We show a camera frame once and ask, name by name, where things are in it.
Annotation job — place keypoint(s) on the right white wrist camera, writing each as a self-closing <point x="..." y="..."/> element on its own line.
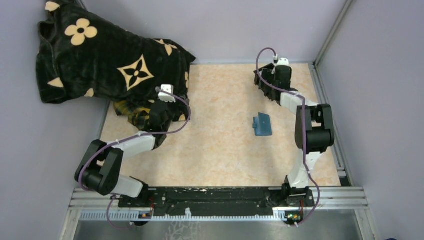
<point x="280" y="61"/>

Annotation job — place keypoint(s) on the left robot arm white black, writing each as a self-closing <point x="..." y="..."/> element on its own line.
<point x="100" y="168"/>

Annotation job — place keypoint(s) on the blue card holder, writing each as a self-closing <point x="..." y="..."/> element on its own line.
<point x="262" y="125"/>

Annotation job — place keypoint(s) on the black floral plush blanket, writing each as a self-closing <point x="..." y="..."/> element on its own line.
<point x="83" y="55"/>

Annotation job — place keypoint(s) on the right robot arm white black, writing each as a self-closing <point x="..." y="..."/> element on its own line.
<point x="314" y="134"/>

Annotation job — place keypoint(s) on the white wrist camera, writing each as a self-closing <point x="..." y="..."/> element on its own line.
<point x="165" y="93"/>
<point x="280" y="61"/>

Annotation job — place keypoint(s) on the black card box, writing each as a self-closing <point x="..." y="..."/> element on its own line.
<point x="263" y="77"/>

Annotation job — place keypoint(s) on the yellow black plaid cloth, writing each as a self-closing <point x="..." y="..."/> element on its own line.
<point x="137" y="115"/>

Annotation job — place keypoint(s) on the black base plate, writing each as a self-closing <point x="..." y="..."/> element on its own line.
<point x="216" y="201"/>

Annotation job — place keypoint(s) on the aluminium frame rail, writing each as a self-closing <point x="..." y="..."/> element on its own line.
<point x="86" y="205"/>

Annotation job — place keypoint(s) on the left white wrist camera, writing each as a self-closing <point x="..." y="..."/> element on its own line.
<point x="165" y="93"/>

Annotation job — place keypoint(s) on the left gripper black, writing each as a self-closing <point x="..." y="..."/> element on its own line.
<point x="171" y="103"/>

